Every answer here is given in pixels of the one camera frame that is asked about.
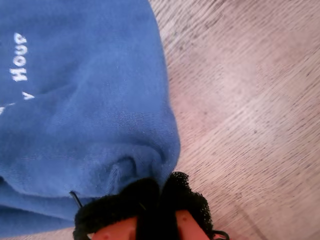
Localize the blue printed T-shirt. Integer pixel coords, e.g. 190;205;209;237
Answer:
0;0;181;238

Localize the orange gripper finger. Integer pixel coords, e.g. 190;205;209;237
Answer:
72;177;163;240
161;171;214;240

